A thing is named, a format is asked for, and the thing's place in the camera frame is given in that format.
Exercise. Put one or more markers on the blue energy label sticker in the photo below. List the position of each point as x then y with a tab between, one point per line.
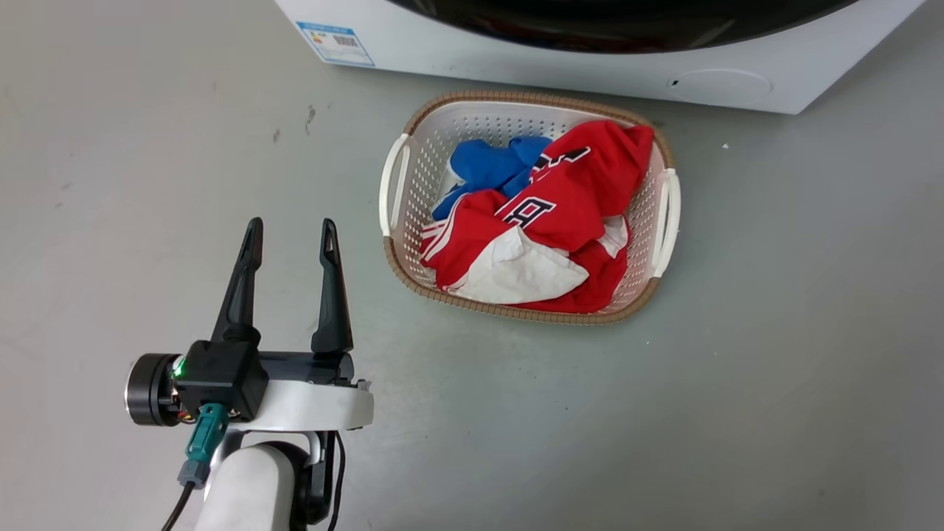
336	43

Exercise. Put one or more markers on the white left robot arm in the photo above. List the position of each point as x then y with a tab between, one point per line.
254	487

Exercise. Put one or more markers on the white washing machine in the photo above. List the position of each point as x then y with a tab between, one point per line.
590	51

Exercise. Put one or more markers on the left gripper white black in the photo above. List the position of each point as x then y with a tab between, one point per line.
295	402

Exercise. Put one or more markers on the dark round washing machine door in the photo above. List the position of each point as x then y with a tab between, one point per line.
619	22

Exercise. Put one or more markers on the white laundry basket brown rim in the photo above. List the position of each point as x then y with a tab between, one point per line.
435	147

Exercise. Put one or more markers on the red jersey white trim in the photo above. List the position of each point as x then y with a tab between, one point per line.
568	214

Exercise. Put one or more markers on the blue garment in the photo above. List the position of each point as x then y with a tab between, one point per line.
490	166

